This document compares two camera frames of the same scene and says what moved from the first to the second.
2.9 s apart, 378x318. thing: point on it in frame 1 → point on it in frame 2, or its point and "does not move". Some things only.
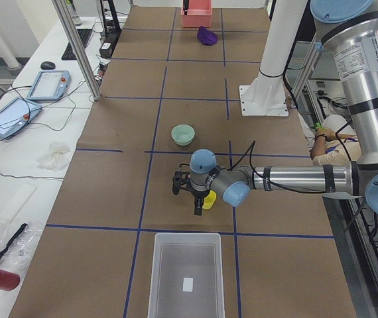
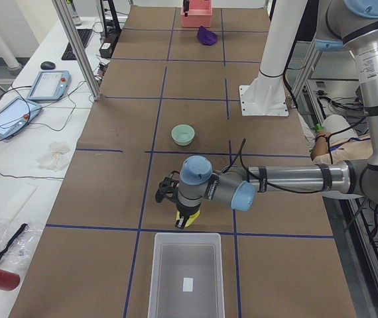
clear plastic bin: [186, 278] does not move
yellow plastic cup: [209, 200] → [191, 219]
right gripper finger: [186, 6] does not move
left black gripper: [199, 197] → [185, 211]
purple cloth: [205, 36] does not move
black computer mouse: [48, 65] does not move
